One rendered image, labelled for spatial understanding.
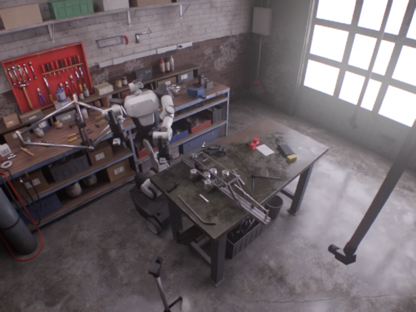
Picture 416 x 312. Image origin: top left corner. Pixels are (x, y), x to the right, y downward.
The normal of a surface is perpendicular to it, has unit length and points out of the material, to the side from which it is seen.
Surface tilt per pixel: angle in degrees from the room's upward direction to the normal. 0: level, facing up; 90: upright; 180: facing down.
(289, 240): 0
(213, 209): 0
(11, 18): 92
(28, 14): 90
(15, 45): 90
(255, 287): 0
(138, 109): 78
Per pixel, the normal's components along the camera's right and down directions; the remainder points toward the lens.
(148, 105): 0.33, 0.39
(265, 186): 0.00, -0.79
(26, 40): 0.66, 0.45
